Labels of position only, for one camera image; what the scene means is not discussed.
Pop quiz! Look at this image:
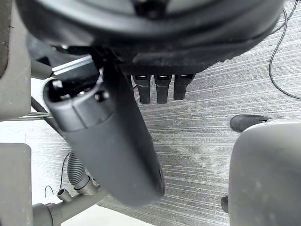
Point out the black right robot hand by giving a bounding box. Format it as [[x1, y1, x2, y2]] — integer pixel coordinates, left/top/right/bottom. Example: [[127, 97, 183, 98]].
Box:
[[14, 0, 285, 208]]

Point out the grey plastic drain pipe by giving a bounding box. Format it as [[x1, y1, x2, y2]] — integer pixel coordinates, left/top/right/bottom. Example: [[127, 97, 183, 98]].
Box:
[[32, 176, 109, 226]]

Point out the grey cabinet panel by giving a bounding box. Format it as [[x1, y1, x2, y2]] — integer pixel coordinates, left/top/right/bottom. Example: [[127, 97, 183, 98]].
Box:
[[0, 142, 34, 226], [0, 0, 32, 122]]

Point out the grey corrugated drain hose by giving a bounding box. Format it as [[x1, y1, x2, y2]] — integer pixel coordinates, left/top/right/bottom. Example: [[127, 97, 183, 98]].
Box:
[[67, 151, 90, 191]]

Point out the thin black wire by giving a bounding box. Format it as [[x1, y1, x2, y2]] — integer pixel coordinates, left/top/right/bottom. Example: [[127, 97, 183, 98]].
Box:
[[44, 152, 71, 198]]

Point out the black corrugated hose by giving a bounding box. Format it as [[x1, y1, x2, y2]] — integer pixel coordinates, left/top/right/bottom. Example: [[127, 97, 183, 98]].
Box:
[[30, 96, 53, 128]]

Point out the thin black floor cable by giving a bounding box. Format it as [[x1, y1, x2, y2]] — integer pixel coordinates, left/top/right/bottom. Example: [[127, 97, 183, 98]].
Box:
[[269, 0, 301, 100]]

